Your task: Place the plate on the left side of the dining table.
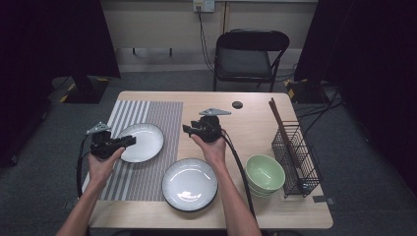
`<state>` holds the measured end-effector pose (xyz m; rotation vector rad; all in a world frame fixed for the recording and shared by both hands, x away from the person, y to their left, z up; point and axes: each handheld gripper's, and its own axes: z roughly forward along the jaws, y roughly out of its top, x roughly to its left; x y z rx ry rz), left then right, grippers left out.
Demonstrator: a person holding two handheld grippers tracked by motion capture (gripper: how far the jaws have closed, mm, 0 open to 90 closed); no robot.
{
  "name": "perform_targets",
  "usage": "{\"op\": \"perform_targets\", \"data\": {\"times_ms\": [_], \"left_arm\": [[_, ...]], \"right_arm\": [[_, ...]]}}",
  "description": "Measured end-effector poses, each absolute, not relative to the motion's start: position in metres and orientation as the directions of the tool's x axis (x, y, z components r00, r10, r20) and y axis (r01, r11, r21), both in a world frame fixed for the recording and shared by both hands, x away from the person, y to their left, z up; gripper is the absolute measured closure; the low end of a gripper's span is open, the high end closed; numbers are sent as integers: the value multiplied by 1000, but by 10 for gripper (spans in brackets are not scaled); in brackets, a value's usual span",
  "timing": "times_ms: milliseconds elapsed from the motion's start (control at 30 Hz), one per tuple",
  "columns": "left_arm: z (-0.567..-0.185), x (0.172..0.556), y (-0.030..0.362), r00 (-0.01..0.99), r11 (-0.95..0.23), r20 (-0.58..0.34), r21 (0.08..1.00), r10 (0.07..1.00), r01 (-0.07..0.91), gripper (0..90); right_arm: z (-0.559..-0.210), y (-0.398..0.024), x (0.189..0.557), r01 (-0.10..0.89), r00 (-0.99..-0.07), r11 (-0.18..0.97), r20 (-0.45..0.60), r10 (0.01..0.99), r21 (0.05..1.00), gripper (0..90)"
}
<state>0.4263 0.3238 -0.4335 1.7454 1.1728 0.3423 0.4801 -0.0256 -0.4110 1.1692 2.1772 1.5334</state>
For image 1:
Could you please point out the black folding chair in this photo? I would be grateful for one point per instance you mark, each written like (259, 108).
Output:
(252, 41)

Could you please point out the black curtain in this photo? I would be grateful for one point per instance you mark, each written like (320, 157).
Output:
(49, 39)
(377, 65)

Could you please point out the stand base with hazard tape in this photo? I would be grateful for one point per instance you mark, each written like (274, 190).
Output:
(88, 93)
(308, 95)

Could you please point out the white plate with dark rim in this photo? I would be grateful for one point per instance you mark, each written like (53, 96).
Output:
(190, 210)
(190, 183)
(144, 141)

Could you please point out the person's right hand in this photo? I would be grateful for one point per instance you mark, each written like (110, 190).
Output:
(214, 154)

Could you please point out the striped woven placemat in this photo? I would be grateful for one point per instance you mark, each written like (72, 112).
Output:
(164, 114)

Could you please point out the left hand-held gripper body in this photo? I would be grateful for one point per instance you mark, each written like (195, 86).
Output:
(103, 147)

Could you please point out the white wall socket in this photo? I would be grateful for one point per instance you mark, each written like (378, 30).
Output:
(204, 5)

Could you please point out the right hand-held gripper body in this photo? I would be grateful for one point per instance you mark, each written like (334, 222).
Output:
(211, 129)

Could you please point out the person's left hand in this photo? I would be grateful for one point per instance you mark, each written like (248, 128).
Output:
(101, 170)

